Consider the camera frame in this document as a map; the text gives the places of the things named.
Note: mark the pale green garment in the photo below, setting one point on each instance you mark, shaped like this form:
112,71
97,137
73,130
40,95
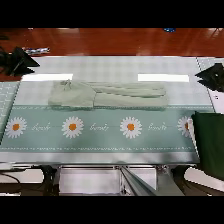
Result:
110,95

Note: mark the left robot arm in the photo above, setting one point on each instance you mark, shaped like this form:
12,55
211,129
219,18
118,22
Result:
50,180

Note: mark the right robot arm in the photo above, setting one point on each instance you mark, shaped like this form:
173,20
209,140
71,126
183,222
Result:
200,181

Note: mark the dark green garment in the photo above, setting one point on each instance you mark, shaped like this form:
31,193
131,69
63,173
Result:
210,143

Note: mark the black garment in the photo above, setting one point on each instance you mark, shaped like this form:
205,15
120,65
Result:
211,77
18,63

